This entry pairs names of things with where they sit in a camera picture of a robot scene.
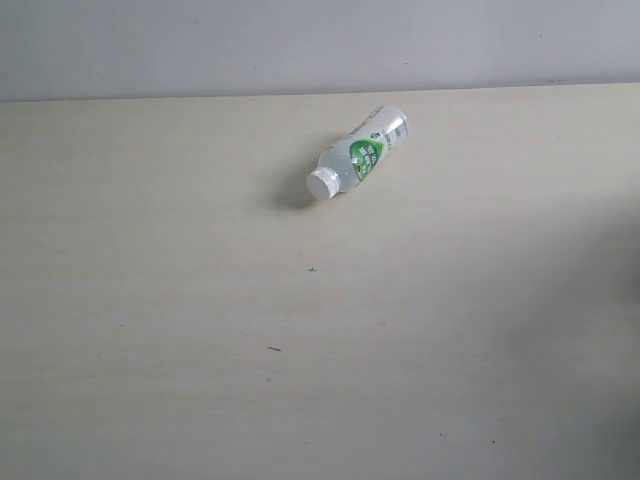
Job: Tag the white green label bottle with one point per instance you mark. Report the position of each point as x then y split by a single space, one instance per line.
347 162

